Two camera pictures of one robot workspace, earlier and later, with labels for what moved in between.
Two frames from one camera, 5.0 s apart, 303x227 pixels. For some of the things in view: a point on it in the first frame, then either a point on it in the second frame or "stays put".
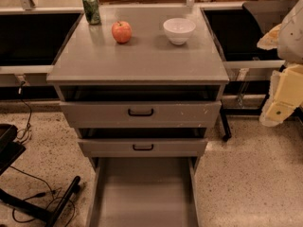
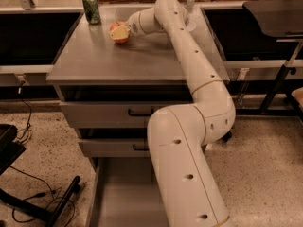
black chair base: (9, 150) stays put
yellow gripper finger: (286, 95) -> (133, 24)
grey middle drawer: (139, 148) stays put
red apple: (121, 31) stays put
